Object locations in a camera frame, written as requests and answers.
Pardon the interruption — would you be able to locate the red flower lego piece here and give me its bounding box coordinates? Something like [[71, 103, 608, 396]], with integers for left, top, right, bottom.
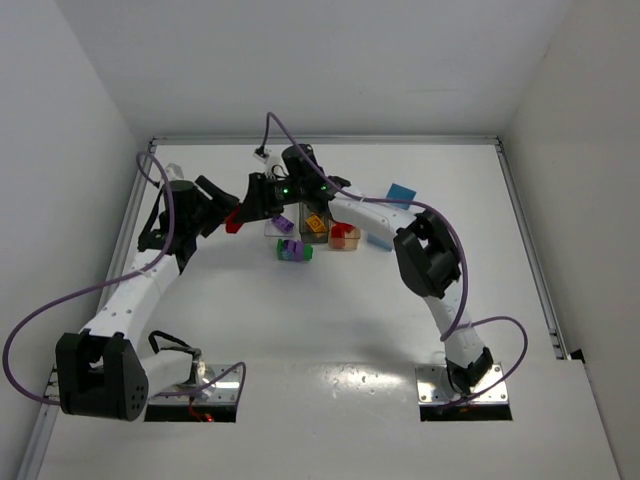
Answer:
[[225, 209, 244, 234]]

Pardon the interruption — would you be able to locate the purple lego brick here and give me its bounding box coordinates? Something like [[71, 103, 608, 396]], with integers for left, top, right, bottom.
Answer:
[[271, 215, 294, 234]]

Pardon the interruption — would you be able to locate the yellow lego brick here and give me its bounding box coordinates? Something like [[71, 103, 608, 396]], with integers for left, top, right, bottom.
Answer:
[[305, 214, 327, 234]]

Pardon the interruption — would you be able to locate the red lego brick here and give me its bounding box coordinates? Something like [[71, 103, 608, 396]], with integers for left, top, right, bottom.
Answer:
[[329, 222, 354, 249]]

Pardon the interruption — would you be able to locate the blue plastic container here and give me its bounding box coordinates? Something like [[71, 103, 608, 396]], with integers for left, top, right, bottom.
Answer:
[[367, 182, 418, 250]]

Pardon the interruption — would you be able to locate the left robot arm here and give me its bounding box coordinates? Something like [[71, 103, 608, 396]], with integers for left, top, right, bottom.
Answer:
[[55, 176, 240, 421]]

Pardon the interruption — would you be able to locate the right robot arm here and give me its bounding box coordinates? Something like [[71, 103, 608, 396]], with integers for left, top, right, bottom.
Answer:
[[235, 144, 493, 397]]

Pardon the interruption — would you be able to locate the clear plastic container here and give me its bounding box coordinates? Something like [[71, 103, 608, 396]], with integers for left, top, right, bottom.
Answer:
[[263, 220, 296, 238]]

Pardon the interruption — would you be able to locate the smoke grey plastic container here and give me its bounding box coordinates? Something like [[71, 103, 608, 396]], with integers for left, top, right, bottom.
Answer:
[[298, 203, 329, 244]]

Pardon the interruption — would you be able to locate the purple curved lego piece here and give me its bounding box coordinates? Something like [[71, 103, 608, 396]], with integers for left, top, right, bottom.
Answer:
[[285, 239, 304, 262]]

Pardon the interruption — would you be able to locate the tan plastic container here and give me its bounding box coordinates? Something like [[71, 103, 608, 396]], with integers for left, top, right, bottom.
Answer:
[[328, 221, 361, 251]]

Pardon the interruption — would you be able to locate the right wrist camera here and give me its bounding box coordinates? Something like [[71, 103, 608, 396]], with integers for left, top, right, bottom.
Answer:
[[253, 147, 282, 179]]

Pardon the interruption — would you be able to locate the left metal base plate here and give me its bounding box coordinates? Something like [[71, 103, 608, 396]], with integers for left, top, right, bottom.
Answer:
[[147, 362, 245, 407]]

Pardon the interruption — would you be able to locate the metal base plate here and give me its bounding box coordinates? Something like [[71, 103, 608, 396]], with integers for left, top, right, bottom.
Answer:
[[147, 362, 245, 407], [415, 363, 509, 407]]

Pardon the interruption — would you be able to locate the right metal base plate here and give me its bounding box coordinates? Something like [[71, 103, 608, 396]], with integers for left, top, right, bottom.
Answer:
[[415, 363, 509, 407]]

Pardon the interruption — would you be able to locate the aluminium table frame rail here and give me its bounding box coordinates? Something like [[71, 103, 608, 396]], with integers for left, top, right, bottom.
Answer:
[[14, 133, 531, 480]]

